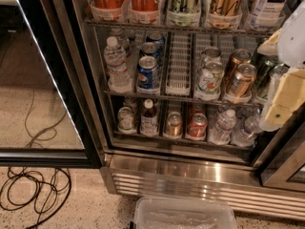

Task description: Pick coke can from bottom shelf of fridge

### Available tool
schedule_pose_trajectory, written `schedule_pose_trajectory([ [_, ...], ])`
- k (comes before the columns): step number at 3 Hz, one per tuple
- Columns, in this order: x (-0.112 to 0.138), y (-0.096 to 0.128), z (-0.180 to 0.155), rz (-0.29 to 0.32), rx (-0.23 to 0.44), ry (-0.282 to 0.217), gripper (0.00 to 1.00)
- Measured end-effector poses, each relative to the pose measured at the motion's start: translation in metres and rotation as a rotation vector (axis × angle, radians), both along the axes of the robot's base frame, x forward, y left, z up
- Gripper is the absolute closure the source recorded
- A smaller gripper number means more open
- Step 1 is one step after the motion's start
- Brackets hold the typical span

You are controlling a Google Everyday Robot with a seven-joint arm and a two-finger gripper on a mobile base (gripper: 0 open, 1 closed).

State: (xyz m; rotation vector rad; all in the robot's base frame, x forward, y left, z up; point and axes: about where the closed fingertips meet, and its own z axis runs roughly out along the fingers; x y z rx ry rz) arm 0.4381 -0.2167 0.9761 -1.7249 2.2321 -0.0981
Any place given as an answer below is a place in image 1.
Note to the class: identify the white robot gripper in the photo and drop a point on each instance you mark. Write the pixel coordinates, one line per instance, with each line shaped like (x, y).
(293, 47)

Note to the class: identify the red coke can front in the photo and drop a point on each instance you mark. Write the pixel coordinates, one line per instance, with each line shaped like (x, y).
(197, 125)

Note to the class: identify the red coke can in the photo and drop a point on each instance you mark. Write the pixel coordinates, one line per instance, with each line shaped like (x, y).
(197, 125)
(197, 109)

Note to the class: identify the green can front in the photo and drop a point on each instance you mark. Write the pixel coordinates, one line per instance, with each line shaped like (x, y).
(263, 88)

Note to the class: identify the green can middle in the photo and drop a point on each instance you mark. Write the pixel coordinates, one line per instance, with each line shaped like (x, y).
(265, 64)

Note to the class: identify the copper can front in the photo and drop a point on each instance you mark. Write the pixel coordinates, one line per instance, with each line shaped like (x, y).
(242, 80)

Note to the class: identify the copper can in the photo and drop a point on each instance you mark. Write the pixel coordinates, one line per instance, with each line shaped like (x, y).
(242, 80)
(236, 58)

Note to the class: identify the copper can behind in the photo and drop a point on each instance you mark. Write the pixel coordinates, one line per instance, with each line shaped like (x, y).
(236, 58)

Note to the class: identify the white can behind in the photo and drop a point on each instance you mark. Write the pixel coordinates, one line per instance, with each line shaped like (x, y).
(209, 54)

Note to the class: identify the white 7up can front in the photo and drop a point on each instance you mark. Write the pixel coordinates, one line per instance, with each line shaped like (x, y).
(210, 77)

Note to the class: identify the clear water bottle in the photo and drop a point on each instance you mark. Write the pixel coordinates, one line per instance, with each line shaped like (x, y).
(246, 131)
(221, 130)

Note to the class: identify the red coke can behind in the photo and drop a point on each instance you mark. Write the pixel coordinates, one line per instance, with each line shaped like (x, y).
(197, 109)

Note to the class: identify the stainless steel fridge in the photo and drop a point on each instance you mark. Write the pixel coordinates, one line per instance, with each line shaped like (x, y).
(264, 179)

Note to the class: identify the gold can bottom shelf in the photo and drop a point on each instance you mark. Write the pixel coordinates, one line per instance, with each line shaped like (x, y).
(174, 124)

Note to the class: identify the blue pepsi can back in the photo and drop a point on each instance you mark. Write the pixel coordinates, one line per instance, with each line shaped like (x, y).
(156, 37)

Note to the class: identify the blue pepsi can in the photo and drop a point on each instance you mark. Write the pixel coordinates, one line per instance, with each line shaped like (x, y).
(148, 73)
(156, 37)
(150, 49)

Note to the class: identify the blue pepsi can middle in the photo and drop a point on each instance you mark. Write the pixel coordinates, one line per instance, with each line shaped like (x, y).
(150, 49)

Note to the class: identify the blue pepsi can front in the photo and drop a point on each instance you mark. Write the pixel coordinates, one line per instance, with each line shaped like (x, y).
(148, 73)

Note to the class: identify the clear water bottle middle shelf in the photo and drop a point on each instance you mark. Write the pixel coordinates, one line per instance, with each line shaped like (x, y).
(115, 57)

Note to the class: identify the white can bottom left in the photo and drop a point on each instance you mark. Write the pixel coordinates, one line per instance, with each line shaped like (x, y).
(126, 120)

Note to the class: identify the glass fridge door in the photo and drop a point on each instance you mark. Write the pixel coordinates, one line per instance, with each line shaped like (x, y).
(48, 116)

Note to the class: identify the white labelled bottle top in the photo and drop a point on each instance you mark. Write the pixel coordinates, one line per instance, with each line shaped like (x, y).
(267, 8)

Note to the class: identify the clear water bottle bottom right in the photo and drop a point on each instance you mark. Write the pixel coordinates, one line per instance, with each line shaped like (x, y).
(246, 131)

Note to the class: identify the brown tea bottle white cap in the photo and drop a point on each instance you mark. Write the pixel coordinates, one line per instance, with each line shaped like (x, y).
(148, 124)

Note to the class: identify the clear plastic bin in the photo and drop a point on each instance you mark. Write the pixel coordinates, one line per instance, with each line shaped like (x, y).
(182, 213)

